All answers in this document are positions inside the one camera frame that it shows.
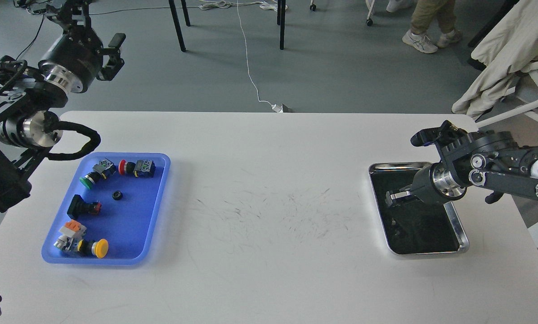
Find red push button switch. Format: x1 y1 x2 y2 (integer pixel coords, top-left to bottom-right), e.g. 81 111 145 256
117 159 156 178

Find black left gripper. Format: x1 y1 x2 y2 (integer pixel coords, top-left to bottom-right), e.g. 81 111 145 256
38 0 126 94

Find silver metal tray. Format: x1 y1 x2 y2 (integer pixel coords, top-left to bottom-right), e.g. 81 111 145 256
368 162 469 256

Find black selector switch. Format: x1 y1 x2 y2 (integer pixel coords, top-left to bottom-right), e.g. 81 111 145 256
66 194 102 220

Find black cable on floor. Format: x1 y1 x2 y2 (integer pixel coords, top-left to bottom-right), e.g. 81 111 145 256
15 0 49 59

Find person legs beige trousers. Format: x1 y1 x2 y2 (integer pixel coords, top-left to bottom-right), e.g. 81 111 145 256
386 0 463 54

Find white power adapter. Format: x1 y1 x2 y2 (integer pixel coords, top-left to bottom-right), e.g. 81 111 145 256
271 104 292 113

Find beige cloth on chair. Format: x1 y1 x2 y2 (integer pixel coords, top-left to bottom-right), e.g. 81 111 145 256
451 0 538 119

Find orange white contact block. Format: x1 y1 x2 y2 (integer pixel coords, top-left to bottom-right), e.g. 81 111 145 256
54 220 87 253

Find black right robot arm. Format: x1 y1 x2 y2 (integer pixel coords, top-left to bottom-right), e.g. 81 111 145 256
386 121 538 207

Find white cable on floor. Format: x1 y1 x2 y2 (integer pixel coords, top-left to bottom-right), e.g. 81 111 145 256
89 0 287 111

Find black table leg left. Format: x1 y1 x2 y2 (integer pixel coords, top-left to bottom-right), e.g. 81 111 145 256
168 0 191 53

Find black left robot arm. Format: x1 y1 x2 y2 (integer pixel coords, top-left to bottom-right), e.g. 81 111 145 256
0 0 126 213

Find yellow push button switch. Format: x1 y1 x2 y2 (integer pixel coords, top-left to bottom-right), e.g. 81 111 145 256
76 238 109 259

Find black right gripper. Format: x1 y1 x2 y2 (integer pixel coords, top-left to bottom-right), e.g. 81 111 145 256
386 162 467 207

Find black table leg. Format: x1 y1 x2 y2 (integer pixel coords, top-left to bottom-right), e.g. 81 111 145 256
168 0 191 53
277 0 286 50

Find black table leg right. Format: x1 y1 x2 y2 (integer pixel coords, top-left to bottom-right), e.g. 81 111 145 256
277 0 286 50

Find blue plastic tray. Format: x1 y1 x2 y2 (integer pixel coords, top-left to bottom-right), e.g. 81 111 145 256
41 152 171 266

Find green push button switch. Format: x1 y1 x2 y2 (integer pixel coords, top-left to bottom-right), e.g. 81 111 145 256
79 158 117 189

